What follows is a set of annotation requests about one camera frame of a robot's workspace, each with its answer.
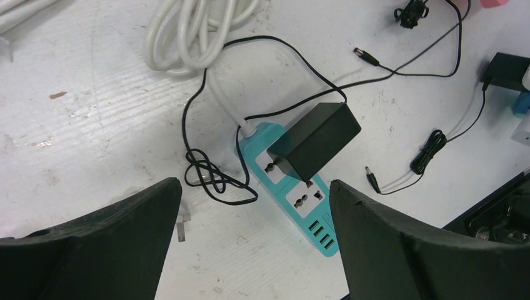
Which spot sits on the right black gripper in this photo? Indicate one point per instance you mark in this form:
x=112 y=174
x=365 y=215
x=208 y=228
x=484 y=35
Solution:
x=501 y=217

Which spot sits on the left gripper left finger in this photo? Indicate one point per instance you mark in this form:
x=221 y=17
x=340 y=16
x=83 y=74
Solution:
x=116 y=252

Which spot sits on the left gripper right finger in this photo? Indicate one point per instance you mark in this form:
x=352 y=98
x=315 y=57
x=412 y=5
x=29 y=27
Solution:
x=389 y=255

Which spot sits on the teal power strip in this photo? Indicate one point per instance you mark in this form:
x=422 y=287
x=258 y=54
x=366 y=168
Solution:
x=305 y=203

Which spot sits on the large black power adapter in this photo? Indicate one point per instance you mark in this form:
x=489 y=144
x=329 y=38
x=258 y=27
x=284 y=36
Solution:
x=308 y=145

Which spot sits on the blue square plug adapter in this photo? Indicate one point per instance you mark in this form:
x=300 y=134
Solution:
x=521 y=106

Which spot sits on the pink triangular socket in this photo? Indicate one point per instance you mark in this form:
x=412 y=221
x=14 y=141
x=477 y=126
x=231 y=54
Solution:
x=493 y=3

